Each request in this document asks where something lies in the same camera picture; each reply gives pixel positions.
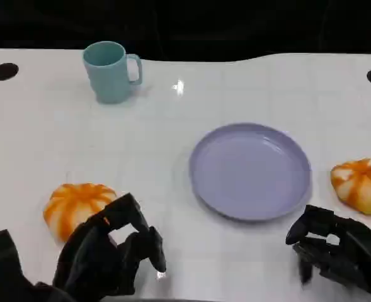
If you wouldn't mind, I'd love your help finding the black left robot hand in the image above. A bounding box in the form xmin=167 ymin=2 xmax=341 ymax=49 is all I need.
xmin=52 ymin=192 xmax=168 ymax=297

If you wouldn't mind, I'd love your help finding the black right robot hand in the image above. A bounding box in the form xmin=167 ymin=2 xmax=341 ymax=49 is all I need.
xmin=285 ymin=204 xmax=371 ymax=299

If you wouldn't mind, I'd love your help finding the orange and white bread roll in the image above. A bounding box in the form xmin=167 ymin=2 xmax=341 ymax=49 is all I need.
xmin=43 ymin=182 xmax=117 ymax=243
xmin=330 ymin=158 xmax=371 ymax=216

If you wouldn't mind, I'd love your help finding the lilac plate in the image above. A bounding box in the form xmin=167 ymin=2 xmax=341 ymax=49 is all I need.
xmin=188 ymin=123 xmax=312 ymax=222

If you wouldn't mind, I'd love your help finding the pale green mug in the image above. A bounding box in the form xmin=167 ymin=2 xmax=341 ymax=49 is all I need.
xmin=83 ymin=40 xmax=143 ymax=105

